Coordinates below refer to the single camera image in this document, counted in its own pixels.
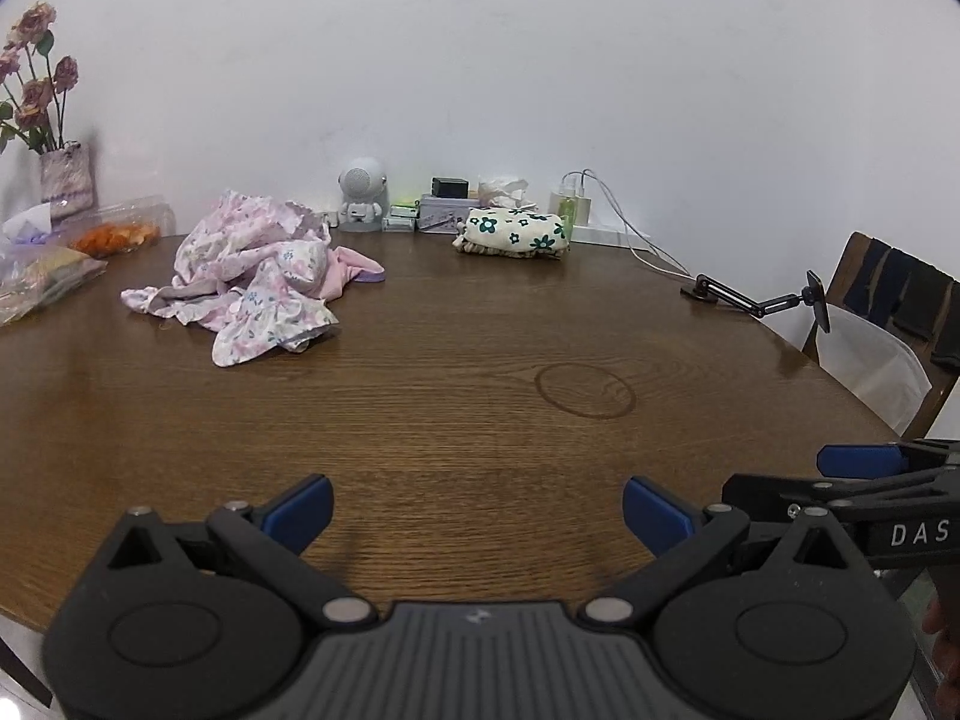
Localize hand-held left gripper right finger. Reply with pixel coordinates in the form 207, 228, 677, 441
579, 476, 871, 623

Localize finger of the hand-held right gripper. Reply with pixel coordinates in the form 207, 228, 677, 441
721, 465, 960, 522
817, 439, 960, 479

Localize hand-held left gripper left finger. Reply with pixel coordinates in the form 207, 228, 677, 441
97, 474, 380, 623

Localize pink floral garment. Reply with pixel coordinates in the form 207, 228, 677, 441
120, 190, 340, 370

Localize cream pants with green flowers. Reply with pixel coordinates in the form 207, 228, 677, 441
452, 206, 572, 260

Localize person's right hand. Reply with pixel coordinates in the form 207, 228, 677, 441
922, 591, 960, 640

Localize white bag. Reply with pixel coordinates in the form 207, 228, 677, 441
814, 304, 935, 436

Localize wooden chair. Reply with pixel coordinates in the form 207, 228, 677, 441
801, 231, 960, 443

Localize plain pink cloth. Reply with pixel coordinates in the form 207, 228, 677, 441
319, 246, 389, 305

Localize grey tin box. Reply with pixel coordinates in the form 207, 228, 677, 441
416, 193, 481, 235

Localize plastic bag of orange snacks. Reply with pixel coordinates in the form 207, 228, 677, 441
67, 195, 177, 257

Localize white astronaut speaker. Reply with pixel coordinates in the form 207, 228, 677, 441
335, 157, 391, 231

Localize clear bag of colourful packets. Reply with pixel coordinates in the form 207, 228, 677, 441
0, 236, 110, 327

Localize white purple tissue pack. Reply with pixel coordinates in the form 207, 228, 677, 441
0, 202, 53, 245

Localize pink patterned vase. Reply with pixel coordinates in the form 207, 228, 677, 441
39, 141, 98, 220

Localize dried pink roses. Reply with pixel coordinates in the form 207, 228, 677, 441
0, 4, 80, 155

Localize white wall charger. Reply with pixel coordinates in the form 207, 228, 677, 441
547, 191, 593, 226

